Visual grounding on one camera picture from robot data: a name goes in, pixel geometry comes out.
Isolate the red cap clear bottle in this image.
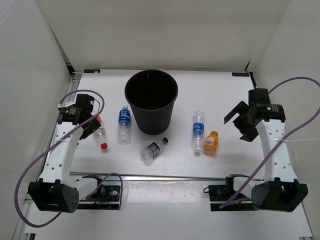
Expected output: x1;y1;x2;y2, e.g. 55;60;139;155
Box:
94;115;108;151

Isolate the orange juice bottle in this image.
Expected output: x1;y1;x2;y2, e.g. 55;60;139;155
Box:
203;131;219;156

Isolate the blue label bottle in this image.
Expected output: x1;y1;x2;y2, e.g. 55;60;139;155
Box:
191;110;205;155
117;105;132;144

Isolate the black label clear bottle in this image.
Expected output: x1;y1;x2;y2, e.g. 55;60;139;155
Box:
140;137;168;161

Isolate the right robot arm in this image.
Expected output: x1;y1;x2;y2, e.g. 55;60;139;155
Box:
220;88;308;213

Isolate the black plastic bin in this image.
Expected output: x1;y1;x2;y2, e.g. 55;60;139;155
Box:
124;70;179;135

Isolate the metal table rail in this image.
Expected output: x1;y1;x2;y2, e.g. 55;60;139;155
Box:
70;171;225;181

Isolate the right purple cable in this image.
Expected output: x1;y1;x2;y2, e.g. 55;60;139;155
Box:
219;76;320;210

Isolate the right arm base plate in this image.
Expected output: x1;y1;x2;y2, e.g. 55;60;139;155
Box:
203;174;255;212

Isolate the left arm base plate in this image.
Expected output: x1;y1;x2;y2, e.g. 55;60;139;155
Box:
74;173;124;210

